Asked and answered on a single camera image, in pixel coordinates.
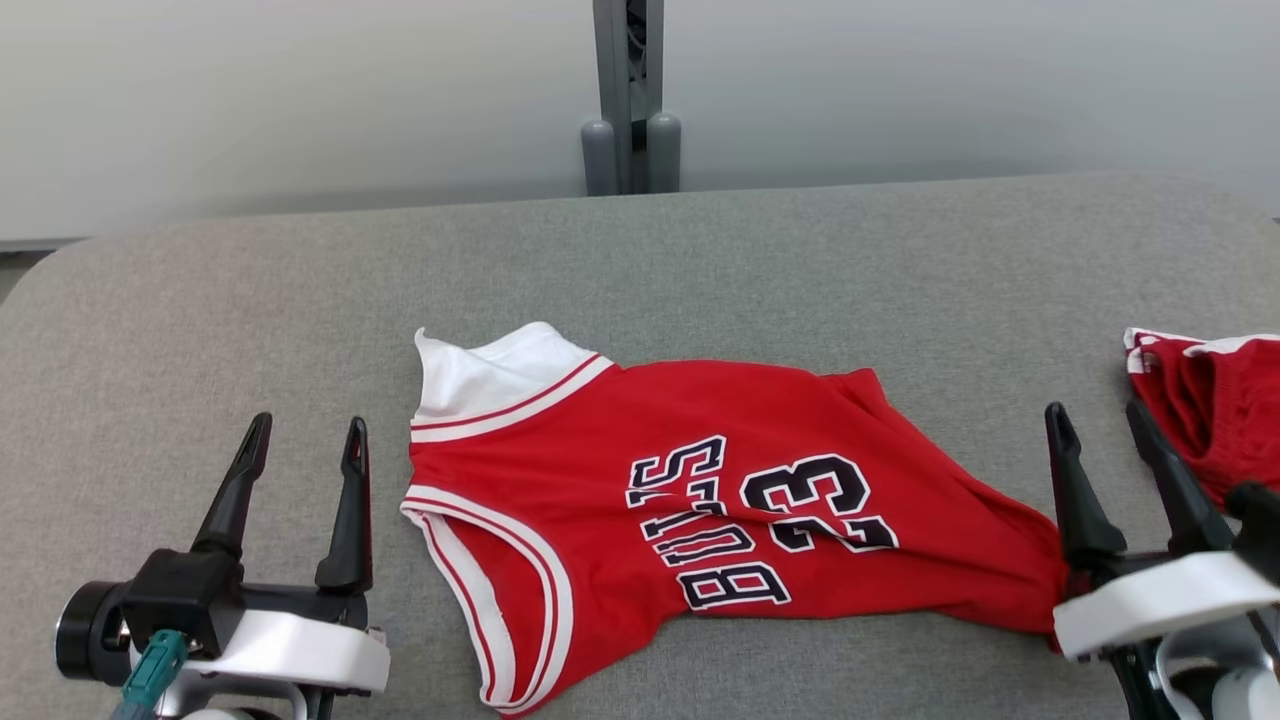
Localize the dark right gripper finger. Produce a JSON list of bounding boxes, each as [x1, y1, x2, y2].
[[1127, 398, 1237, 557], [1044, 402, 1130, 574]]

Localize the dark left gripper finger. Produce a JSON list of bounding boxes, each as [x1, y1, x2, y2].
[[189, 412, 274, 562], [314, 417, 374, 594]]

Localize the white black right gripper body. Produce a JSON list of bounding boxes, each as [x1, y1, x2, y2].
[[1052, 549, 1280, 662]]

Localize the red shorts with white waistband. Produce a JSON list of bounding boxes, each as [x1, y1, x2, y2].
[[1122, 328, 1280, 511]]

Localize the black cable with teal plug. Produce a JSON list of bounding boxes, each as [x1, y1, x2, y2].
[[108, 630, 189, 720]]

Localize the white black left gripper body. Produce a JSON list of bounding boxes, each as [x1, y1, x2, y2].
[[188, 583, 392, 694]]

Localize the grey partition post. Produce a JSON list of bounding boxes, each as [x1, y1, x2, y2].
[[580, 0, 683, 197]]

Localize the red basketball jersey number 23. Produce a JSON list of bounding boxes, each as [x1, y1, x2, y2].
[[400, 322, 1071, 717]]

